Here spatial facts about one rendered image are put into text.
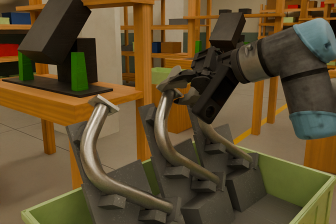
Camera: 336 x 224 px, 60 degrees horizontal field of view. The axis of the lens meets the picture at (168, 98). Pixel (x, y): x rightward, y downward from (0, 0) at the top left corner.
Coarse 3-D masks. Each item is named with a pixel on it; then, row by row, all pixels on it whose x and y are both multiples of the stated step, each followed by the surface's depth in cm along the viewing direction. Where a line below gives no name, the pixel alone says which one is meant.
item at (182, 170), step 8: (168, 168) 67; (176, 168) 65; (184, 168) 64; (168, 176) 67; (176, 176) 66; (184, 176) 64; (192, 176) 74; (192, 184) 73; (200, 184) 71; (208, 184) 70
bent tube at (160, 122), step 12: (168, 96) 67; (180, 96) 70; (168, 108) 66; (156, 120) 64; (156, 132) 63; (168, 144) 63; (168, 156) 64; (180, 156) 65; (192, 168) 68; (204, 168) 71; (216, 180) 73
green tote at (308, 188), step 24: (144, 168) 81; (264, 168) 86; (288, 168) 81; (312, 168) 77; (72, 192) 66; (288, 192) 82; (312, 192) 77; (24, 216) 58; (48, 216) 62; (72, 216) 67; (312, 216) 64
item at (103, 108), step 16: (96, 96) 58; (96, 112) 57; (112, 112) 61; (96, 128) 56; (80, 144) 54; (96, 160) 54; (96, 176) 53; (112, 192) 54; (128, 192) 56; (144, 192) 59; (160, 208) 60
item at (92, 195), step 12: (72, 132) 58; (72, 144) 57; (120, 168) 62; (132, 168) 64; (84, 180) 56; (120, 180) 61; (132, 180) 63; (144, 180) 66; (84, 192) 56; (96, 192) 57; (96, 204) 56; (132, 204) 62; (96, 216) 56; (108, 216) 57; (120, 216) 59; (132, 216) 61; (180, 216) 62
